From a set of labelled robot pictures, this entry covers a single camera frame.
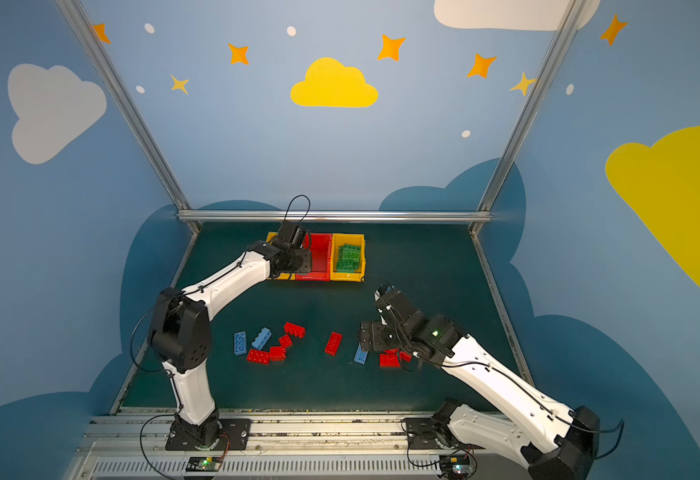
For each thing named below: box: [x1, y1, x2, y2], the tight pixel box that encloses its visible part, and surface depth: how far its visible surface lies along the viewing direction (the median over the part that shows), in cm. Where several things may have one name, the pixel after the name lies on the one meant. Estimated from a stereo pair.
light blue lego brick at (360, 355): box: [354, 343, 369, 365], surface depth 88 cm
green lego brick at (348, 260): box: [336, 248, 361, 273], surface depth 109 cm
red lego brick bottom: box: [269, 346, 287, 362], surface depth 88 cm
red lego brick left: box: [246, 349, 271, 365], surface depth 88 cm
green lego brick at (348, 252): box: [338, 243, 361, 261], surface depth 110 cm
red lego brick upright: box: [324, 332, 343, 356], surface depth 90 cm
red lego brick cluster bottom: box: [379, 349, 401, 368], surface depth 88 cm
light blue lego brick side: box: [252, 327, 272, 351], surface depth 91 cm
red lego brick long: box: [283, 322, 307, 339], surface depth 93 cm
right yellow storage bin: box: [330, 233, 366, 282], surface depth 106 cm
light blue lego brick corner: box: [234, 330, 247, 356], surface depth 90 cm
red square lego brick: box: [278, 334, 293, 349], surface depth 92 cm
